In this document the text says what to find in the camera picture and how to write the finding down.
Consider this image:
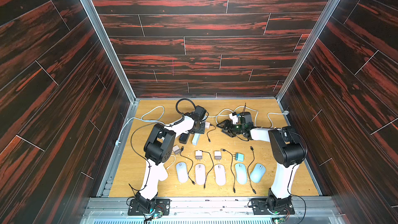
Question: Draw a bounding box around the white wireless mouse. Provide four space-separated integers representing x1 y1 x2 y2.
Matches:
163 168 168 180

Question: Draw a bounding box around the aluminium frame left post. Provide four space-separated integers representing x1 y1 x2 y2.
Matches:
80 0 139 198

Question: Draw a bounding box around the white cable left side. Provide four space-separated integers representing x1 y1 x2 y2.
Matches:
115 105 175 146

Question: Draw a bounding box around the aluminium frame post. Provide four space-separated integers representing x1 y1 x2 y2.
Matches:
80 0 139 198
276 0 355 190

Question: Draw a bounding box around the light blue mouse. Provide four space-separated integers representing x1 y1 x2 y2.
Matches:
249 163 266 183

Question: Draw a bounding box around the teal charger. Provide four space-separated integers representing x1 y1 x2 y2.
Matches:
235 152 244 162

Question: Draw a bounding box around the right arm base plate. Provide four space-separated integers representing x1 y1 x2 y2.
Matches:
248 198 295 215

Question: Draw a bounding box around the black mouse cable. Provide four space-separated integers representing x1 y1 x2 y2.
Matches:
206 125 217 143
222 148 237 193
179 147 196 185
201 150 215 190
247 146 257 195

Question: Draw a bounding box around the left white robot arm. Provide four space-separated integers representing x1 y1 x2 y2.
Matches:
136 115 206 202

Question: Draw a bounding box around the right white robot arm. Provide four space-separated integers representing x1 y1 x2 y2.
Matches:
217 112 307 201

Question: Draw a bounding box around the white power strip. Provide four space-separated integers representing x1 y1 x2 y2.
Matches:
192 133 201 146

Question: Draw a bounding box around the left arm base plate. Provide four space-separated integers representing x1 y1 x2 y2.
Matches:
127 198 171 219

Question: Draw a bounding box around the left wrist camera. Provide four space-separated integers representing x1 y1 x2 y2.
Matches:
193 105 207 120

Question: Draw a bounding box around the grey blue mouse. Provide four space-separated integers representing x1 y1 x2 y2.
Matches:
235 163 247 185

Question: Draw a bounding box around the aluminium frame right post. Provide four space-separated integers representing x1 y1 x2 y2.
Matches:
276 0 355 190

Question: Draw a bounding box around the black power strip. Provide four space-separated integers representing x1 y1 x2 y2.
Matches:
179 132 190 144

